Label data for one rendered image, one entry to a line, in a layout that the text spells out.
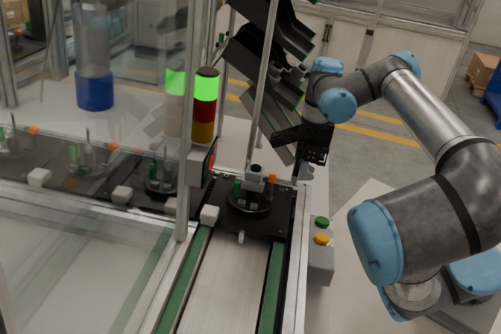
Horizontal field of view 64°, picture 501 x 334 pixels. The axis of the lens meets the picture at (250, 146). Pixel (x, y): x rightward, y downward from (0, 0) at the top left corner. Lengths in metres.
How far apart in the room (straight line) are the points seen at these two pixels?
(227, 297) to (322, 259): 0.26
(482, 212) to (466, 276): 0.41
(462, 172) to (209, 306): 0.63
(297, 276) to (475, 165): 0.57
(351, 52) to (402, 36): 0.58
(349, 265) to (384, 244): 0.70
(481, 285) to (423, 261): 0.41
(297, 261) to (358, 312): 0.20
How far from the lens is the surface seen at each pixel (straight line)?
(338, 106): 0.86
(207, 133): 0.86
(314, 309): 1.11
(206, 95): 0.82
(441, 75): 5.17
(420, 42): 5.04
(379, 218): 0.57
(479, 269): 0.99
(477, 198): 0.58
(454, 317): 1.20
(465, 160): 0.63
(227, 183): 1.26
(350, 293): 1.18
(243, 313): 0.99
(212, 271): 1.06
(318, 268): 1.07
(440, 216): 0.57
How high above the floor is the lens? 1.70
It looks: 30 degrees down
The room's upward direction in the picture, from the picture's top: 9 degrees clockwise
